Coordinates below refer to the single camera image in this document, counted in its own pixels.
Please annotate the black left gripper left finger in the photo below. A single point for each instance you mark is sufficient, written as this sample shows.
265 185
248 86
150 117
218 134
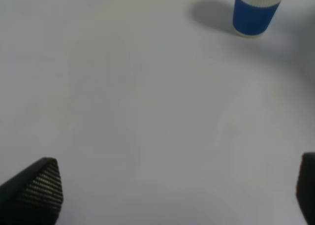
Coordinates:
34 196

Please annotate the blue ribbed paper cup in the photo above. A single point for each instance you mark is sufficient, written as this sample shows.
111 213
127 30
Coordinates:
251 18

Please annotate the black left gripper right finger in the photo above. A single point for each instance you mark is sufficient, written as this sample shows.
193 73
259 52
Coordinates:
305 189

